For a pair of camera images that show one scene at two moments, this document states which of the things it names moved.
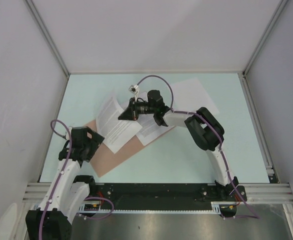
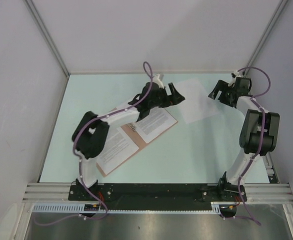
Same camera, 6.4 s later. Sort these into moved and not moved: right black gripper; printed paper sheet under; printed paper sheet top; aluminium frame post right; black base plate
Moved: printed paper sheet under; printed paper sheet top; right black gripper
Not moved: black base plate; aluminium frame post right
